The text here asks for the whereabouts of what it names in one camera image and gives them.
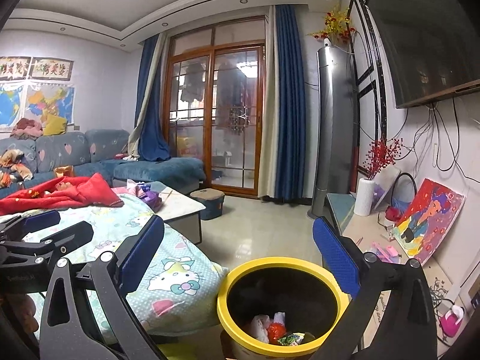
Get white vase red berries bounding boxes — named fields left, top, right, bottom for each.
left=371, top=167, right=402, bottom=211

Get orange red mesh bag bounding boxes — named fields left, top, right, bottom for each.
left=267, top=322, right=287, bottom=344

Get world map poster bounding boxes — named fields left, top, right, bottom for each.
left=0, top=84, right=27, bottom=132

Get pink red clothes pile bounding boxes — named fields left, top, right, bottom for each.
left=10, top=118, right=45, bottom=139

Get framed embroidery picture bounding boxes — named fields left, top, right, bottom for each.
left=0, top=56, right=31, bottom=81
left=30, top=57, right=73, bottom=82

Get wooden glass sliding door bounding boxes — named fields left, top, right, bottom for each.
left=163, top=16, right=271, bottom=197

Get person's left hand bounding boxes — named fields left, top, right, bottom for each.
left=7, top=292, right=40, bottom=334

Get brown patterned clothes pile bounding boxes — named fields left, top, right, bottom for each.
left=0, top=149, right=34, bottom=186

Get red berry branches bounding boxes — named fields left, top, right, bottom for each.
left=365, top=138, right=404, bottom=181

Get white foam fruit net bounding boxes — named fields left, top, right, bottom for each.
left=249, top=315, right=271, bottom=342

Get colourful figure painting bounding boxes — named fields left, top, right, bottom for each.
left=392, top=178, right=466, bottom=265

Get glass top television cabinet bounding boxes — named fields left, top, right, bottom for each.
left=324, top=192, right=480, bottom=360

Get purple cloth pile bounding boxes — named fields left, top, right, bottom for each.
left=127, top=180, right=162, bottom=211

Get pink white toy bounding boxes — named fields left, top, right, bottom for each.
left=440, top=305, right=466, bottom=336

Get white top coffee table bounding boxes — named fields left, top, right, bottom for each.
left=127, top=180, right=205, bottom=248

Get cat print blanket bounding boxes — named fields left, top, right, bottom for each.
left=0, top=191, right=229, bottom=346

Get blue storage stool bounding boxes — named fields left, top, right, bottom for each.
left=190, top=189, right=226, bottom=221

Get blue heart print sofa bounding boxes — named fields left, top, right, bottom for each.
left=0, top=129, right=207, bottom=196

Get yellow pillow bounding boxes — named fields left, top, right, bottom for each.
left=42, top=114, right=68, bottom=136

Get silver tower air conditioner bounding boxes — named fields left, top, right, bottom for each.
left=307, top=43, right=360, bottom=218

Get colour pen box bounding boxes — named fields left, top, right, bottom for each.
left=369, top=242, right=402, bottom=265

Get wall mounted television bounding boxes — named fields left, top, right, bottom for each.
left=365, top=0, right=480, bottom=109

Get yellow red artificial flowers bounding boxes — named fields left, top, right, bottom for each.
left=309, top=5, right=357, bottom=46

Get country map poster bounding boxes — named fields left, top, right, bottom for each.
left=24, top=82, right=76, bottom=126

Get white ribbed vase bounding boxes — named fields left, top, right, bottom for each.
left=353, top=177, right=376, bottom=217

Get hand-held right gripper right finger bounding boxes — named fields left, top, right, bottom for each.
left=313, top=217, right=440, bottom=360

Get red blanket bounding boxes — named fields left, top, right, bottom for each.
left=0, top=172, right=124, bottom=216

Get black ring handle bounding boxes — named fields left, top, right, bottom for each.
left=390, top=172, right=417, bottom=211

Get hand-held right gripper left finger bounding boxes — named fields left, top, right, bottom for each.
left=39, top=215, right=166, bottom=360

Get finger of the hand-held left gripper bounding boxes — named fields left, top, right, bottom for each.
left=0, top=210, right=61, bottom=235
left=0, top=221, right=94, bottom=267

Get black television cables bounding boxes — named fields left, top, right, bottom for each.
left=409, top=97, right=480, bottom=188

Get yellow rimmed black bin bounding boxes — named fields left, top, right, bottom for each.
left=217, top=257, right=349, bottom=360

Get blue beige curtain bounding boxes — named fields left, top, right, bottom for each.
left=259, top=4, right=314, bottom=205
left=127, top=32, right=173, bottom=162

